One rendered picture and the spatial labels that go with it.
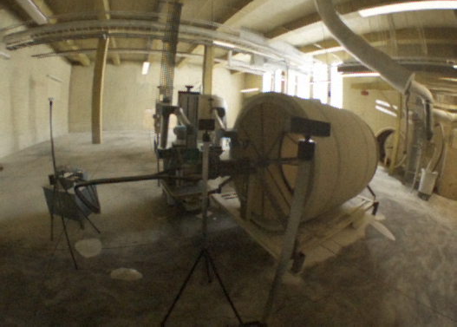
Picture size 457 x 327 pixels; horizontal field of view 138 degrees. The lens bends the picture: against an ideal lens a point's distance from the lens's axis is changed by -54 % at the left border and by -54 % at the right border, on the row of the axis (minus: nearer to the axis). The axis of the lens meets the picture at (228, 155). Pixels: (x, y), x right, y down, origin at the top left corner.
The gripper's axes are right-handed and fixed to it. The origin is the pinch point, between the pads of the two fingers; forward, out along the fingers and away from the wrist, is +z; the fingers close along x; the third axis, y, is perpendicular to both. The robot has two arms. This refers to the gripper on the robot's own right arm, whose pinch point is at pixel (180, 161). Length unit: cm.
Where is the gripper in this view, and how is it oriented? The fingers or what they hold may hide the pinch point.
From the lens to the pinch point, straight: 183.7
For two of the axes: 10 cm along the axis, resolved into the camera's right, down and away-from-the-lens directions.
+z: -0.5, 9.8, 2.0
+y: 8.8, -0.5, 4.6
